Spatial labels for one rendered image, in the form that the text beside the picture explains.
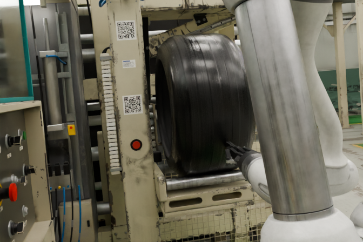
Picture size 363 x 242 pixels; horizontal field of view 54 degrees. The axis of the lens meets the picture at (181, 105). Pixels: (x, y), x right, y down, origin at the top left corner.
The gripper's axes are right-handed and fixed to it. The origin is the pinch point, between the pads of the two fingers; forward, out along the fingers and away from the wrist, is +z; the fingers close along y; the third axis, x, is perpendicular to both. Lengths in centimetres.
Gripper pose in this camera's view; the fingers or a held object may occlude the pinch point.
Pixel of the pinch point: (231, 147)
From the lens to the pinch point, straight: 128.6
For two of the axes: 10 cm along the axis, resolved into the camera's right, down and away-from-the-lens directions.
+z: -2.1, -1.6, 9.7
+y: -9.8, 0.9, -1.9
